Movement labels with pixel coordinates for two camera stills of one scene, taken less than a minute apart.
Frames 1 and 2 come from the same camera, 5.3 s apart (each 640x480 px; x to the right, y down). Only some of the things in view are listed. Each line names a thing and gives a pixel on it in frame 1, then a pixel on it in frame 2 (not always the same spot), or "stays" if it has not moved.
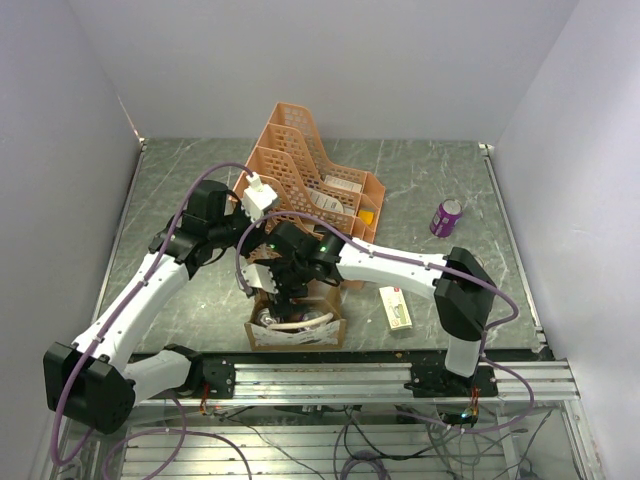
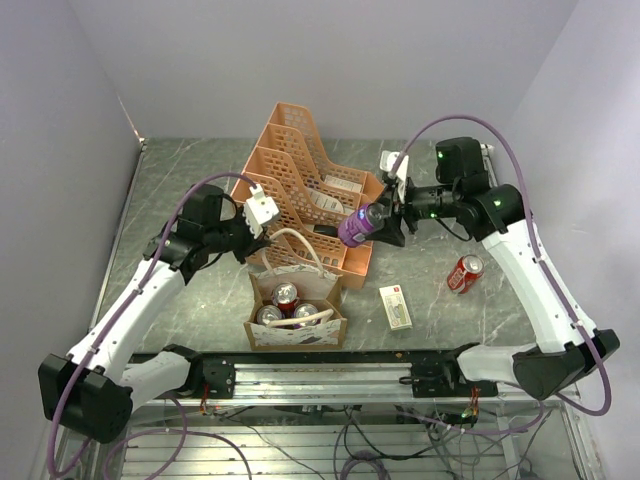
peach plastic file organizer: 287,156 stays
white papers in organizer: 330,202 stays
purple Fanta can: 265,317 stays
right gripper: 282,297 → 391,232
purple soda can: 449,211 → 363,220
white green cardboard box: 396,308 stays
